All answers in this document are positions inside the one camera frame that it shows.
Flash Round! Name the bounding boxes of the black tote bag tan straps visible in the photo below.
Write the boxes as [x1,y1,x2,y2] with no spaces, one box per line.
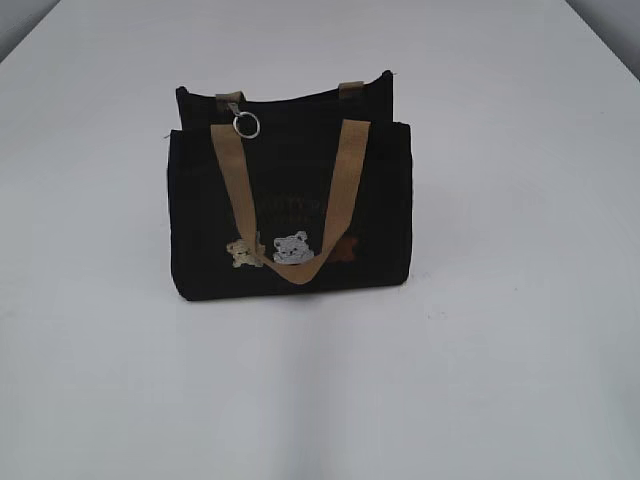
[163,70,418,304]

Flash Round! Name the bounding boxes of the silver zipper pull ring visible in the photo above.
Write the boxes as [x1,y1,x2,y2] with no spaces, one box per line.
[230,103,260,139]

